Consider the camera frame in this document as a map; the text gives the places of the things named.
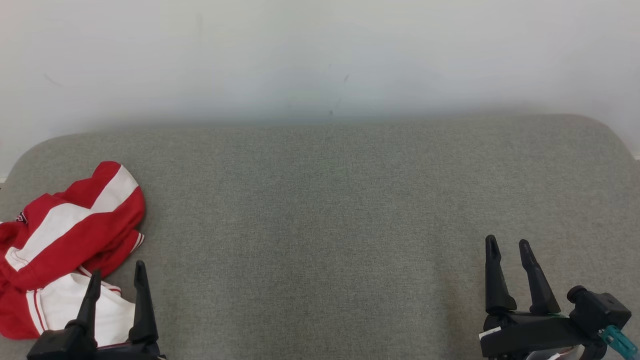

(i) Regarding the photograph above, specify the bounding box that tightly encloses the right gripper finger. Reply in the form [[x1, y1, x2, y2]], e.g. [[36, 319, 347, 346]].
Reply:
[[484, 235, 518, 314], [518, 239, 561, 315]]

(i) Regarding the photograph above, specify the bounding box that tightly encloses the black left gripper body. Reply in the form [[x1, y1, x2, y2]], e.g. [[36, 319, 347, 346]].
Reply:
[[27, 327, 166, 360]]

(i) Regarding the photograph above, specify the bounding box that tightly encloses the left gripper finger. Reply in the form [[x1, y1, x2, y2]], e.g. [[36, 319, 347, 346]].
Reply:
[[65, 270, 103, 342], [128, 260, 160, 344]]

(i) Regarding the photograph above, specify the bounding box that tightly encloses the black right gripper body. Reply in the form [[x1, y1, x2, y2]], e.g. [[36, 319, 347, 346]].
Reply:
[[479, 310, 586, 358]]

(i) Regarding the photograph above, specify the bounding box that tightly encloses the red and white shirt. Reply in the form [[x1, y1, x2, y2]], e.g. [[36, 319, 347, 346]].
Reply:
[[0, 229, 146, 349]]

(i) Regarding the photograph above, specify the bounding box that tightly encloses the red shorts white stripe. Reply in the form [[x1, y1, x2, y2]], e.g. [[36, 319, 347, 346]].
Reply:
[[0, 161, 146, 292]]

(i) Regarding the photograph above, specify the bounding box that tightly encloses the right camera cable teal plug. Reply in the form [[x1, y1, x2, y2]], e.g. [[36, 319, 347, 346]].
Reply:
[[600, 325, 639, 359]]

